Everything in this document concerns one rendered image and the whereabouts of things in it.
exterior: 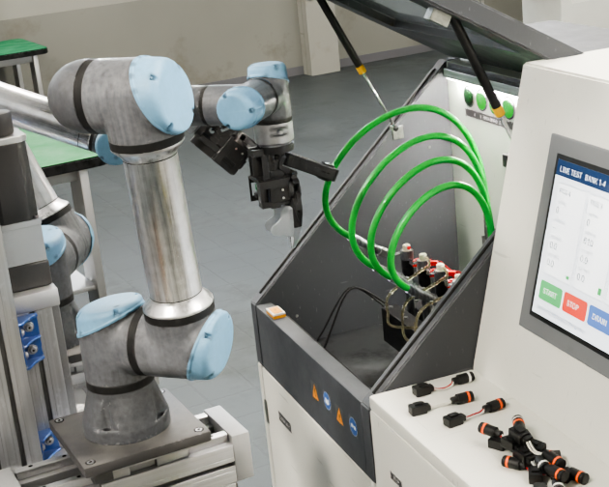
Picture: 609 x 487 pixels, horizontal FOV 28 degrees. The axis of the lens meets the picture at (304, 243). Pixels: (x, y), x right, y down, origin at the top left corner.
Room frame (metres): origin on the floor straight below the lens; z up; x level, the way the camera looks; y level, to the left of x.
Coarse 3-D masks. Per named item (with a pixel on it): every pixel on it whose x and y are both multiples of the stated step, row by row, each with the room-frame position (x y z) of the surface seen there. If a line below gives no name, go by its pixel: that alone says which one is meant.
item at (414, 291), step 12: (432, 192) 2.23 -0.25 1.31; (420, 204) 2.22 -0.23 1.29; (480, 204) 2.27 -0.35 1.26; (408, 216) 2.21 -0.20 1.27; (396, 228) 2.21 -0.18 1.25; (492, 228) 2.27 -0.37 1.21; (396, 240) 2.20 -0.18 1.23; (396, 276) 2.20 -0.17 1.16; (408, 288) 2.21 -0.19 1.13; (432, 300) 2.22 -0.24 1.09
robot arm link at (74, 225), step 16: (16, 128) 2.52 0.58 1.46; (32, 160) 2.50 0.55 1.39; (32, 176) 2.48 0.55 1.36; (48, 192) 2.49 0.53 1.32; (48, 208) 2.47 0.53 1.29; (64, 208) 2.48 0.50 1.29; (48, 224) 2.45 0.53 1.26; (64, 224) 2.46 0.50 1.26; (80, 224) 2.51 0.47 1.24; (80, 240) 2.46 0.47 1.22; (80, 256) 2.44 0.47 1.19
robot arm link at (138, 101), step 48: (96, 96) 1.79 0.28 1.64; (144, 96) 1.76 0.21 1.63; (192, 96) 1.84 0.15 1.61; (144, 144) 1.77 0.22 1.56; (144, 192) 1.80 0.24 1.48; (144, 240) 1.81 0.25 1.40; (192, 240) 1.84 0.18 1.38; (192, 288) 1.82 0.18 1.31; (144, 336) 1.83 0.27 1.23; (192, 336) 1.80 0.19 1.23
